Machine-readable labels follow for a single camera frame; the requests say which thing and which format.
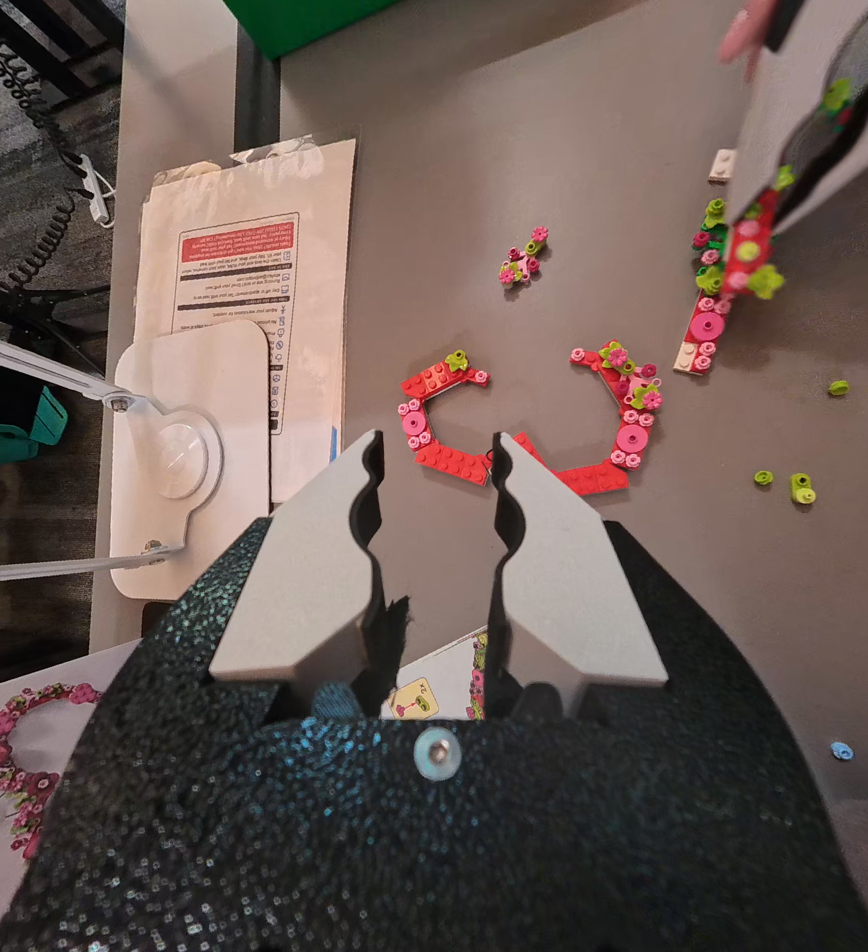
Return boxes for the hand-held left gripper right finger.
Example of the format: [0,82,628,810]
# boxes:
[487,431,670,719]

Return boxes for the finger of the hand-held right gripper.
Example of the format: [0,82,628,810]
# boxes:
[774,52,868,233]
[726,0,863,222]

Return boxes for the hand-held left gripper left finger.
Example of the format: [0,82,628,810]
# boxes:
[211,430,392,700]

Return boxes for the flowered red lego wreath segment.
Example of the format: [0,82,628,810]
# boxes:
[672,78,860,377]

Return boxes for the flower-covered curved red lego segment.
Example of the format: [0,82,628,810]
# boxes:
[512,340,664,497]

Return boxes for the lego instruction booklet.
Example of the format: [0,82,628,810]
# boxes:
[380,627,491,722]

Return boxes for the small pink lego flower cluster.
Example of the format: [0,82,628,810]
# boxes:
[498,225,551,287]

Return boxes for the person's right hand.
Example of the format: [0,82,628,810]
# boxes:
[717,0,777,83]

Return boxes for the grey desk mat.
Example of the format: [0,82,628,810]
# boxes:
[234,0,868,819]

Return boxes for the wreath picture sheet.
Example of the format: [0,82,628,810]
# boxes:
[0,638,148,952]

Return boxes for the teal chair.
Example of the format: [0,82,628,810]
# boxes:
[0,350,69,471]

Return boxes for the white printed paper bag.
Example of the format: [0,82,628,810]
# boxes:
[132,136,358,504]

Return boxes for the green box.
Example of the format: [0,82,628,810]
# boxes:
[222,0,421,62]

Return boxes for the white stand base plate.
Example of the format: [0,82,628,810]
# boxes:
[109,320,272,601]

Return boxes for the black coiled cable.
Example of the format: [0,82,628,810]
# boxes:
[0,0,100,298]

